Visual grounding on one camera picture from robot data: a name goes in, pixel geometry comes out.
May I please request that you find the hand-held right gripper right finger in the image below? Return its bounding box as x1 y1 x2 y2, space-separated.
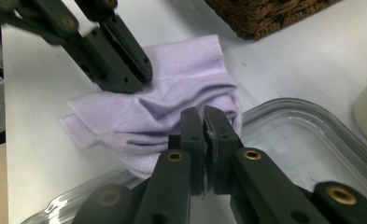
204 105 332 224

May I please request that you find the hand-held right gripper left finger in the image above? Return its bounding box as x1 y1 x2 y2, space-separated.
134 106 208 224

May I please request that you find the brown wicker basket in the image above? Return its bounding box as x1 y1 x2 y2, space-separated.
204 0 343 41

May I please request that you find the clear plastic box lid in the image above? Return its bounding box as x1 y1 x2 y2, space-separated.
21 97 367 224

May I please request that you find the light purple sock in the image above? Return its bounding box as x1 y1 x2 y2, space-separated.
59 92 244 180
67 34 244 138

